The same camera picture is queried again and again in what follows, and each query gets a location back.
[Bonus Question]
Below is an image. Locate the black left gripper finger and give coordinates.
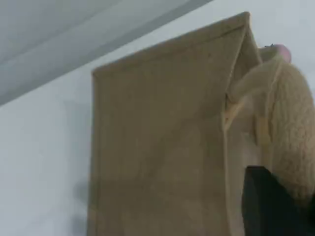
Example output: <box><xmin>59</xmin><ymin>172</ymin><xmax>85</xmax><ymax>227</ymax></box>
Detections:
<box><xmin>242</xmin><ymin>166</ymin><xmax>315</xmax><ymax>236</ymax></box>

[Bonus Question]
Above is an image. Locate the brown jute bag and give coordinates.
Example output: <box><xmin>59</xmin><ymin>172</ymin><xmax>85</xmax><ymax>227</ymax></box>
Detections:
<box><xmin>90</xmin><ymin>11</ymin><xmax>315</xmax><ymax>236</ymax></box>

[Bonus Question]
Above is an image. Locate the pink toy peach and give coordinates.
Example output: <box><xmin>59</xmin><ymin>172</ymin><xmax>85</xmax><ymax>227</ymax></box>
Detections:
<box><xmin>258</xmin><ymin>43</ymin><xmax>293</xmax><ymax>63</ymax></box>

